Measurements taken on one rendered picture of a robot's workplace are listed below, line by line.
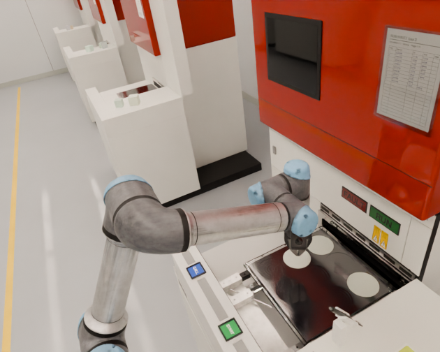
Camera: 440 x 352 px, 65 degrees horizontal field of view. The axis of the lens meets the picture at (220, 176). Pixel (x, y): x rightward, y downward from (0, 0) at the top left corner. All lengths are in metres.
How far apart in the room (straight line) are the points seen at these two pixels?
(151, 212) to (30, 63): 8.05
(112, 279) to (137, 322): 1.51
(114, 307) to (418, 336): 0.81
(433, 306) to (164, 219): 0.83
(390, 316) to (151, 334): 1.54
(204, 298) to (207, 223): 0.47
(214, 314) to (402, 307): 0.55
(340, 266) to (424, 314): 0.30
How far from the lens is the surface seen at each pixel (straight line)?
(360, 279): 1.30
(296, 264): 1.32
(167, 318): 2.37
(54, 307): 2.76
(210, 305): 1.16
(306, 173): 1.01
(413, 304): 1.20
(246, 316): 1.22
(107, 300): 0.96
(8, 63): 8.70
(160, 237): 0.71
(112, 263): 0.89
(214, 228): 0.75
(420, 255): 1.20
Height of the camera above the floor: 1.89
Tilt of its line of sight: 34 degrees down
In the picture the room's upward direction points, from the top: 9 degrees counter-clockwise
